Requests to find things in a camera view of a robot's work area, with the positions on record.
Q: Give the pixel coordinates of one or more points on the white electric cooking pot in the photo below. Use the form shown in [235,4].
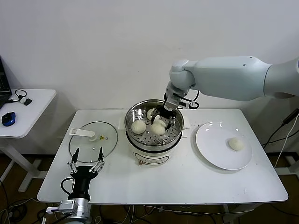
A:
[149,156]

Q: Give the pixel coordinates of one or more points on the white steamed baozi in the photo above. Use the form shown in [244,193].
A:
[158,130]
[149,114]
[138,128]
[236,144]

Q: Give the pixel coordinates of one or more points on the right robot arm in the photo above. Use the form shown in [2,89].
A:
[233,74]

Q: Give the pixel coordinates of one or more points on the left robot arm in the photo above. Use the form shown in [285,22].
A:
[81,207]

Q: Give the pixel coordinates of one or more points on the small white adapter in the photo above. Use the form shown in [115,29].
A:
[22,101]

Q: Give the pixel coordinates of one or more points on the black laptop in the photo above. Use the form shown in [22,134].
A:
[3,93]

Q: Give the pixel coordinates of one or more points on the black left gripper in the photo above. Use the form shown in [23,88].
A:
[81,178]

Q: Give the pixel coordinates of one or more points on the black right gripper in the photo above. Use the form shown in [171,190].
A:
[169,108]

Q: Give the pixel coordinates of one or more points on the perforated steel steamer basket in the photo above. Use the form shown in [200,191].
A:
[149,140]

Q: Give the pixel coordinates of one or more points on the small black device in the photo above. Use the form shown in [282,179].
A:
[28,102]

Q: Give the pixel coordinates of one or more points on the white side table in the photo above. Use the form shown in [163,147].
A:
[35,112]

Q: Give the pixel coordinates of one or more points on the white round plate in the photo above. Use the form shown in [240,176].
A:
[210,144]

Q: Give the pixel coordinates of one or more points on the blue computer mouse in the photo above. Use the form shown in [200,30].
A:
[9,119]

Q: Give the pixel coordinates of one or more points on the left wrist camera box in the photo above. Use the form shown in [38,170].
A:
[66,206]

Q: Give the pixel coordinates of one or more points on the black power adapter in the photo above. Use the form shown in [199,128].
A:
[289,117]

